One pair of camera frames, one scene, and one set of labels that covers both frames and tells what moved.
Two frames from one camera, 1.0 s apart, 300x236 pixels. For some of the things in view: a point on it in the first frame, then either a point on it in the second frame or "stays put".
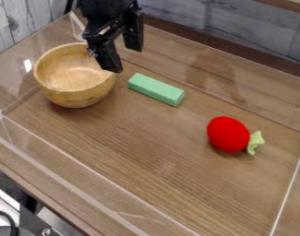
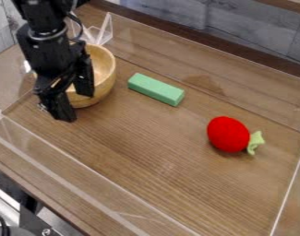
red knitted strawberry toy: [228, 135] stays put
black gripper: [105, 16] to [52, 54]
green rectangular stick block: [156, 89] stays put
